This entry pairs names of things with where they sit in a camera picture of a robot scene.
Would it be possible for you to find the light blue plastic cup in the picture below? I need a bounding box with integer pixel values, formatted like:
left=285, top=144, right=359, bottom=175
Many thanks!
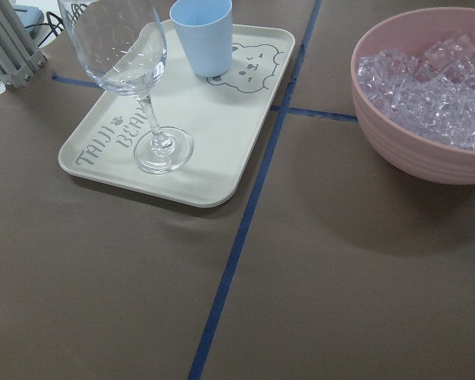
left=169, top=0, right=233, bottom=78

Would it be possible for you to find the clear ice cubes pile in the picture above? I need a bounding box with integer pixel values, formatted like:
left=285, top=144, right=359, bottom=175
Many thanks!
left=357, top=31, right=475, bottom=151

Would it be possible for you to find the cream bear tray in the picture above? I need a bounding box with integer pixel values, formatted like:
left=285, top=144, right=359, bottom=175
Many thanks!
left=59, top=21, right=295, bottom=207

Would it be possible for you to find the clear wine glass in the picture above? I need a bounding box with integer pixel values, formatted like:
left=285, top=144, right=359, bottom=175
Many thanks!
left=58, top=1, right=193, bottom=174

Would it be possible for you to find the pink bowl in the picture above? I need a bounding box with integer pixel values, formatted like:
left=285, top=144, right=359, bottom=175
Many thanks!
left=351, top=7, right=475, bottom=184

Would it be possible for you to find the aluminium frame post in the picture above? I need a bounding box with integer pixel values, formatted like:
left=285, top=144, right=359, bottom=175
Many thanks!
left=0, top=1, right=46, bottom=88

